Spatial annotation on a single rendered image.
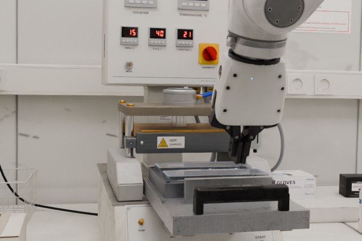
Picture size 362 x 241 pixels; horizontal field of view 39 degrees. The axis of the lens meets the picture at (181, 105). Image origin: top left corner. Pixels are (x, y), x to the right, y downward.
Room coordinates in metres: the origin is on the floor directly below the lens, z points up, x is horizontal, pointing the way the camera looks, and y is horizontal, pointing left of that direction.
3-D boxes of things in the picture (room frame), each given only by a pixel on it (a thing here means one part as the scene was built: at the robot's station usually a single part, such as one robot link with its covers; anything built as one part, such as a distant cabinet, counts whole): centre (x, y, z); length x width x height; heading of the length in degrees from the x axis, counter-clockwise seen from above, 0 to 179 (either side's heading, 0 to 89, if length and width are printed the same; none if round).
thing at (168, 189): (0.95, -0.05, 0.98); 0.20 x 0.17 x 0.03; 103
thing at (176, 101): (1.24, -0.01, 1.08); 0.31 x 0.24 x 0.13; 103
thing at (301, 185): (1.65, -0.31, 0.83); 0.23 x 0.12 x 0.07; 103
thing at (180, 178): (0.91, -0.06, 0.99); 0.18 x 0.06 x 0.02; 103
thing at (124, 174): (1.11, 0.12, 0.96); 0.25 x 0.05 x 0.07; 13
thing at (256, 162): (1.16, -0.15, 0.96); 0.26 x 0.05 x 0.07; 13
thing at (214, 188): (0.77, -0.10, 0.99); 0.15 x 0.02 x 0.04; 103
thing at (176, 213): (0.91, -0.06, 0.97); 0.30 x 0.22 x 0.08; 13
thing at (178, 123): (1.21, 0.00, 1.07); 0.22 x 0.17 x 0.10; 103
